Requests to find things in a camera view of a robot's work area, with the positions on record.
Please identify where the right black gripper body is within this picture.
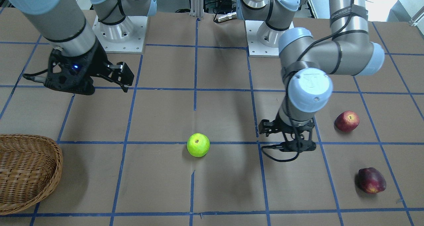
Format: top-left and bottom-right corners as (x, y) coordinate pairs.
(43, 41), (110, 95)

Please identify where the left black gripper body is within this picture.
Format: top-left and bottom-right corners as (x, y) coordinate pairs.
(276, 116), (315, 142)

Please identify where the red yellow apple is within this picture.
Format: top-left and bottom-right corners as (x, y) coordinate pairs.
(334, 111), (360, 133)

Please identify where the green apple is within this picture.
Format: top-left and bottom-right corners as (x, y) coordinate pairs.
(186, 133), (210, 157)

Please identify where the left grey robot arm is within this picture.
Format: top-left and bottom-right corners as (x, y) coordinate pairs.
(237, 0), (385, 153)

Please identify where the wicker basket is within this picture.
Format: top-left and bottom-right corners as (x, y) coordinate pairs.
(0, 134), (63, 215)

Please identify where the dark red apple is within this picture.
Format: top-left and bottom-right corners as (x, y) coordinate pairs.
(356, 167), (387, 194)

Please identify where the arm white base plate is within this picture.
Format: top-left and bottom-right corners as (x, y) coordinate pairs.
(92, 16), (149, 54)
(245, 21), (285, 58)

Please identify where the aluminium frame post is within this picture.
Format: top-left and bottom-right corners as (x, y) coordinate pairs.
(189, 0), (204, 19)

